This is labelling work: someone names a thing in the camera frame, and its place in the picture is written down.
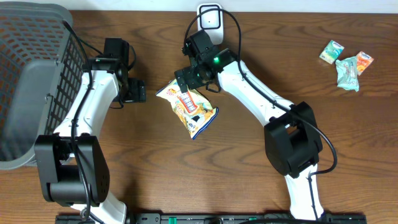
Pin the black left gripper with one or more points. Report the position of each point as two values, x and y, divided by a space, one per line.
137 92

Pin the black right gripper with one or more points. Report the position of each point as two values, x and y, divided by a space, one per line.
190 82

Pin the yellow snack bag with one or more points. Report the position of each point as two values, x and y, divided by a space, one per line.
192 108

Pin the green tissue pack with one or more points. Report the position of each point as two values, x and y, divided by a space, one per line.
331 52

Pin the teal snack pouch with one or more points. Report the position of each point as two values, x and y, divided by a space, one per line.
347 74

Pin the orange tissue pack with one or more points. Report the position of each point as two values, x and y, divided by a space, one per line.
363 61

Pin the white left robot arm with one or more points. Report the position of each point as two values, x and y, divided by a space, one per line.
72 169

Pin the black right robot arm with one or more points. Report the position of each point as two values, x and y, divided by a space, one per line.
292 138

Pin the white barcode scanner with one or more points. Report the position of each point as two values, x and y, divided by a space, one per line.
211 22

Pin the grey plastic mesh basket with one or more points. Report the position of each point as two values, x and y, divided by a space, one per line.
40 76

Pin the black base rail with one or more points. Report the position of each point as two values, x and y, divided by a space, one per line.
155 218

